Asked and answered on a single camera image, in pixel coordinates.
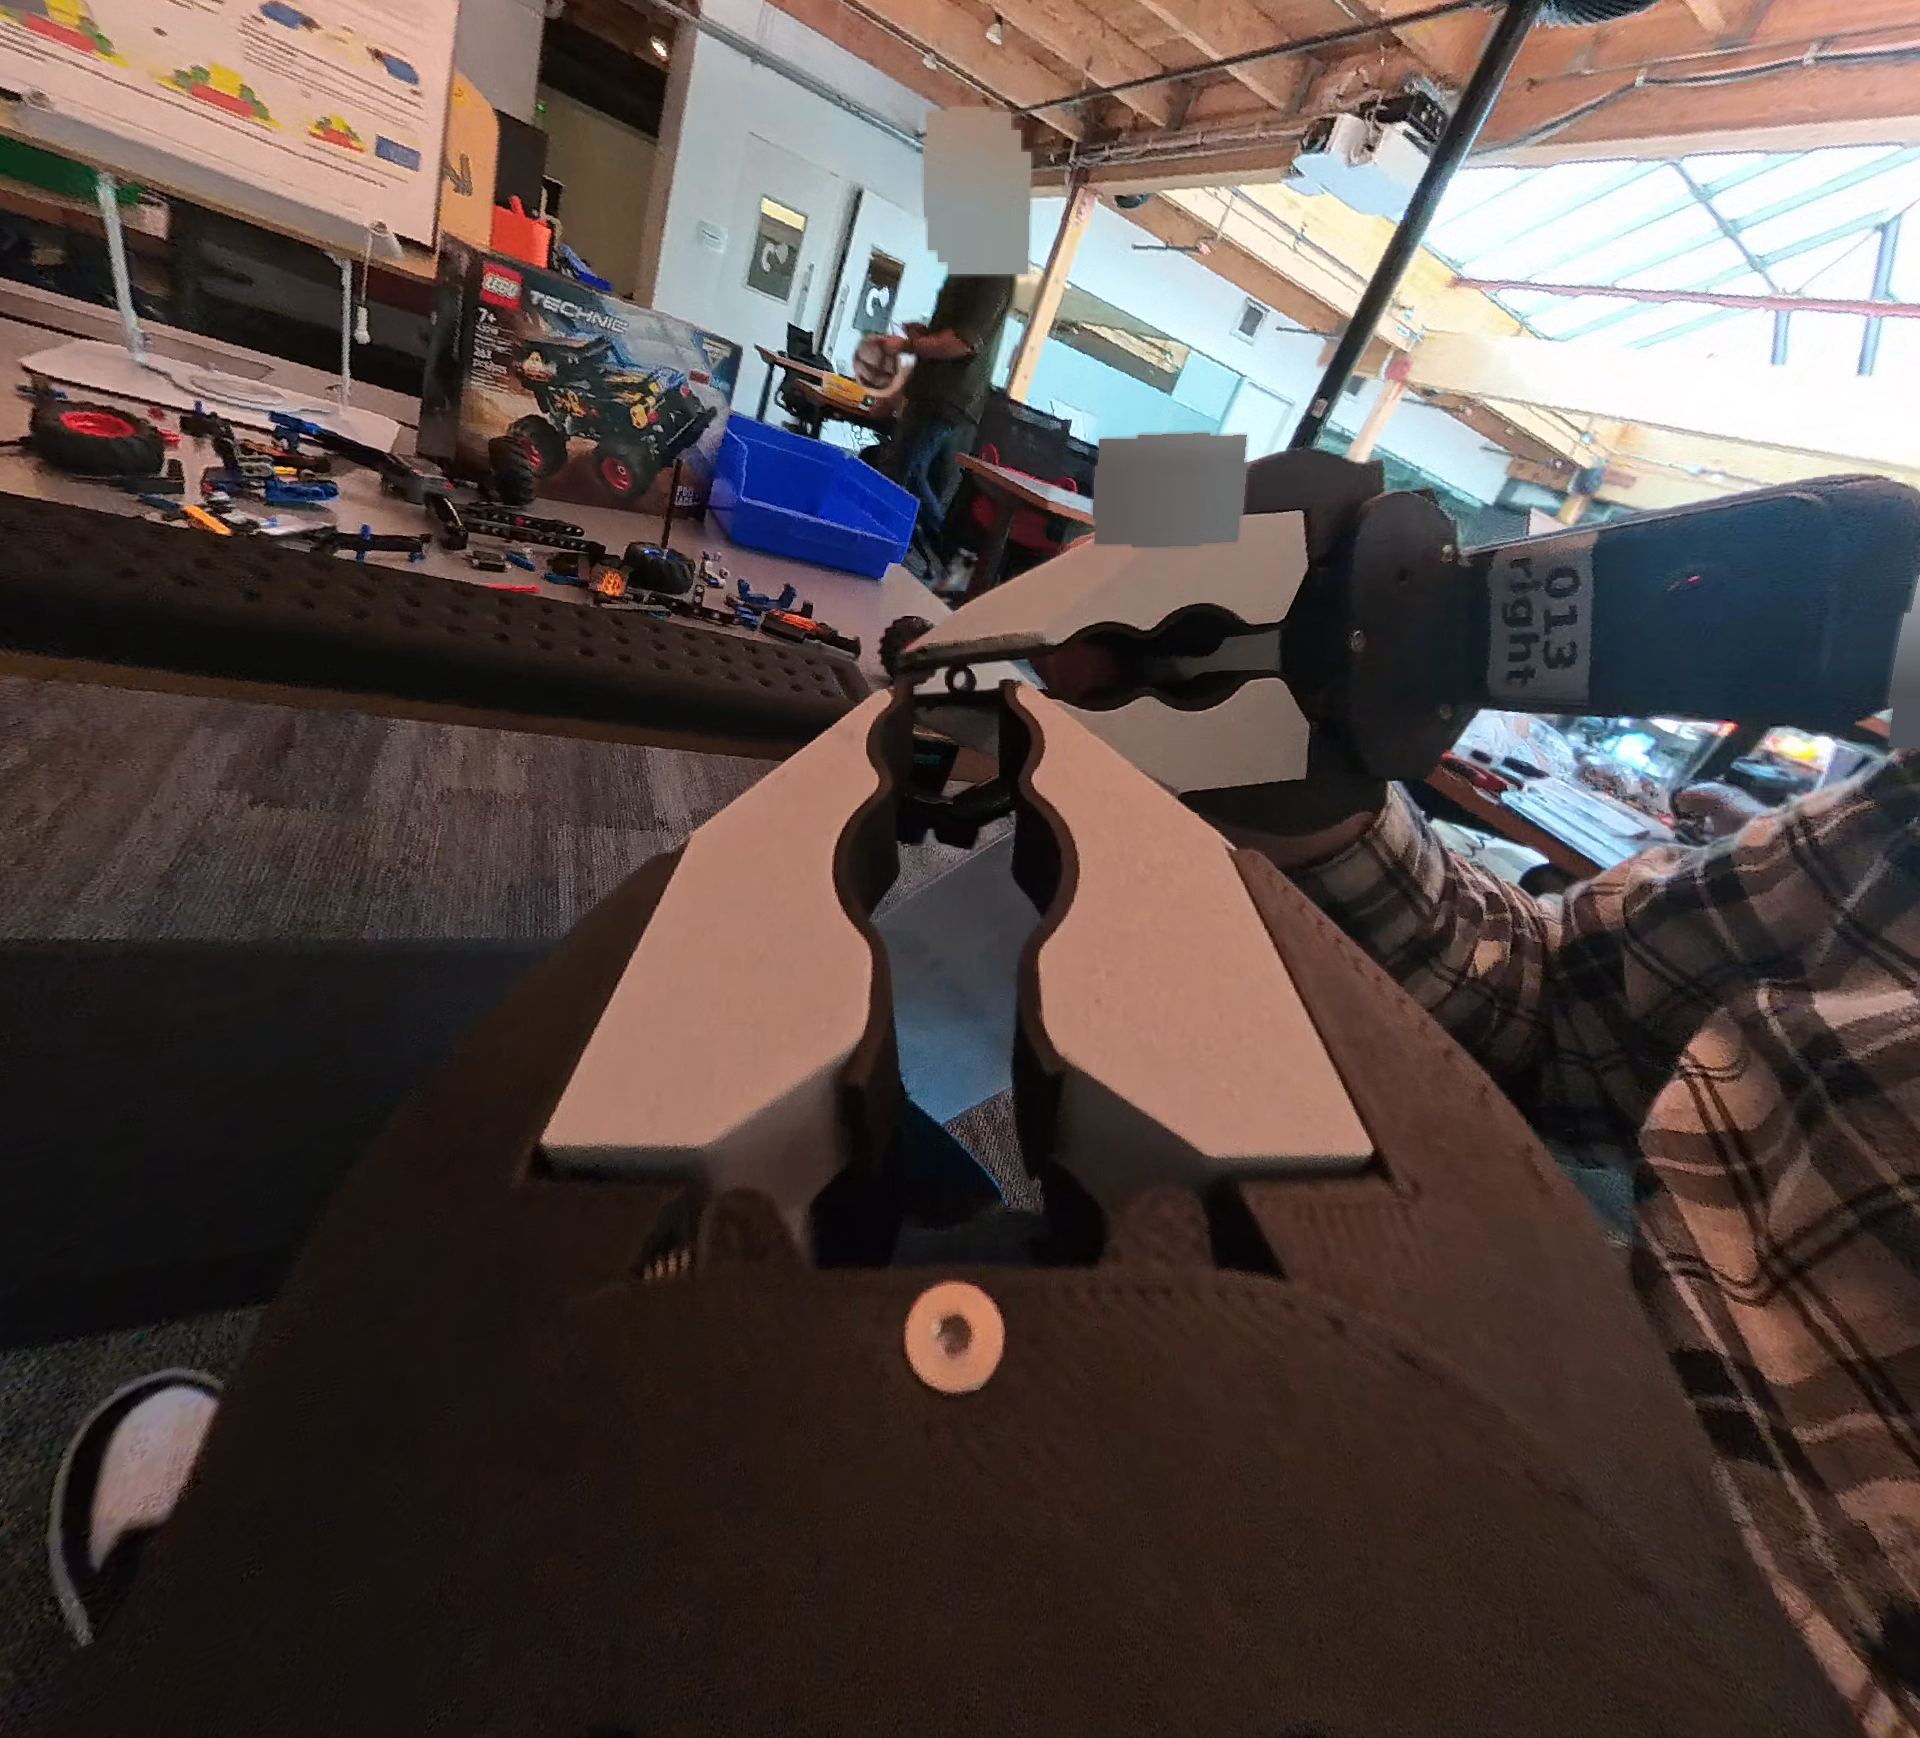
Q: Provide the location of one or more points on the black white shoe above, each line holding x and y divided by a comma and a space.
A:
137, 1499

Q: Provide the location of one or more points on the printed instruction sheet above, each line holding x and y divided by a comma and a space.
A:
210, 29

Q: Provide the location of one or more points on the blue plastic storage bin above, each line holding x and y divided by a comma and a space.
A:
812, 492

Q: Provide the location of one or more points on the white document stand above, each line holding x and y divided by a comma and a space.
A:
120, 374

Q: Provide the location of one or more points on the monster truck toy set box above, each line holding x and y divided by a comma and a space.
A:
584, 374

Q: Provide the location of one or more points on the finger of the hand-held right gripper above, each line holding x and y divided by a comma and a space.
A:
1216, 733
1202, 576

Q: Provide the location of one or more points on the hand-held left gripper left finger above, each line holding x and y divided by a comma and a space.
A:
706, 1034

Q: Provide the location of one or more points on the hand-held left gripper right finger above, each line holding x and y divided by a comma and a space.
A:
1216, 1034

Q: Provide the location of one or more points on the black toy wheel red rim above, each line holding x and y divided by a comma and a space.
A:
100, 439

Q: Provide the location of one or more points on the person's right forearm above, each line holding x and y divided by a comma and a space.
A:
1470, 943

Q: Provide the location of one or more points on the red container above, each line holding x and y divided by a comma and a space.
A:
524, 233

